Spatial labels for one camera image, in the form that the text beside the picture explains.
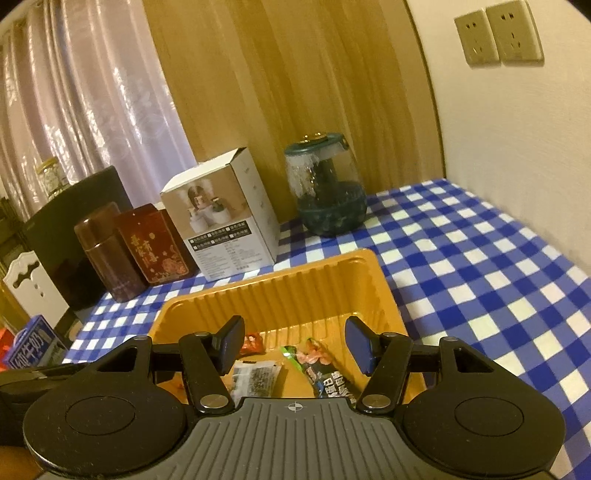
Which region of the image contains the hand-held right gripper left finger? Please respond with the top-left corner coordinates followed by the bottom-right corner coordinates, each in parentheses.
top-left (74, 315), bottom-right (245, 415)

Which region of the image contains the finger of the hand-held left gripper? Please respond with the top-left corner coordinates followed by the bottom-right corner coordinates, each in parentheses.
top-left (0, 363), bottom-right (93, 384)

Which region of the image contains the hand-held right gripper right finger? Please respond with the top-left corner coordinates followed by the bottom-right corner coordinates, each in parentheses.
top-left (345, 316), bottom-right (513, 414)

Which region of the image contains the green pink dark snack packet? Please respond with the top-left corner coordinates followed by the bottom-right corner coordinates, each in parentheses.
top-left (281, 338), bottom-right (358, 402)

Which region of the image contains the clear seaweed snack packet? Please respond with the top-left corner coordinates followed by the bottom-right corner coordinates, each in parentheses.
top-left (228, 360), bottom-right (283, 402)

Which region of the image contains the orange plastic tray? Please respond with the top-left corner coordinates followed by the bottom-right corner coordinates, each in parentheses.
top-left (148, 248), bottom-right (428, 407)

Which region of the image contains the person's left hand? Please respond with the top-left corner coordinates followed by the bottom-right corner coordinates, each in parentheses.
top-left (0, 447), bottom-right (40, 480)

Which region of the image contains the blue carton box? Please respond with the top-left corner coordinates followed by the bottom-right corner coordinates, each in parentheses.
top-left (4, 315), bottom-right (70, 372)

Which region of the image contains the white wooden chair back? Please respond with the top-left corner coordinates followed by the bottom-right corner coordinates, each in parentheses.
top-left (2, 250), bottom-right (70, 330)

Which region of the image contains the white cardboard box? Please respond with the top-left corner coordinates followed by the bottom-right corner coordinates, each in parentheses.
top-left (160, 148), bottom-right (281, 282)

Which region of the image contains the red tin box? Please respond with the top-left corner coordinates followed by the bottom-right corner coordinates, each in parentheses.
top-left (115, 203), bottom-right (197, 284)

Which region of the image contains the blue white checked tablecloth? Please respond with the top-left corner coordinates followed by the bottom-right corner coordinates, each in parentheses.
top-left (62, 179), bottom-right (591, 480)

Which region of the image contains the black appliance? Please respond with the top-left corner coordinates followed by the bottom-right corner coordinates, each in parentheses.
top-left (23, 165), bottom-right (134, 311)

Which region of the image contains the brown metal thermos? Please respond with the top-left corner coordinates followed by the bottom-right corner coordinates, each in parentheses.
top-left (74, 202), bottom-right (149, 304)

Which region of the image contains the glass jar with green base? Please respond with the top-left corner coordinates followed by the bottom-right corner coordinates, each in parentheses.
top-left (283, 131), bottom-right (369, 238)

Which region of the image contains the small clear glass jar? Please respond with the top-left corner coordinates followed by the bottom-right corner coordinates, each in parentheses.
top-left (36, 157), bottom-right (70, 200)

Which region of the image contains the pale patterned curtain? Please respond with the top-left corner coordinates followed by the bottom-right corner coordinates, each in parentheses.
top-left (0, 0), bottom-right (195, 222)

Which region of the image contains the beige wall socket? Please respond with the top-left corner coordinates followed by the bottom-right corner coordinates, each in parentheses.
top-left (454, 8), bottom-right (501, 65)
top-left (486, 0), bottom-right (544, 65)

